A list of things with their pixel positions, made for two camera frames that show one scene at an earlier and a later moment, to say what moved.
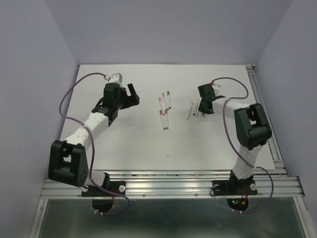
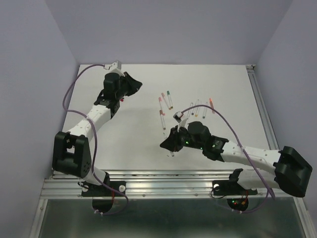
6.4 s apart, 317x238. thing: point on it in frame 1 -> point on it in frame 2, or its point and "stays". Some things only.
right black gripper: x=201 y=109 -> x=172 y=141
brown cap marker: x=162 y=119 stays
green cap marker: x=169 y=99 stays
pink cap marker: x=160 y=100 stays
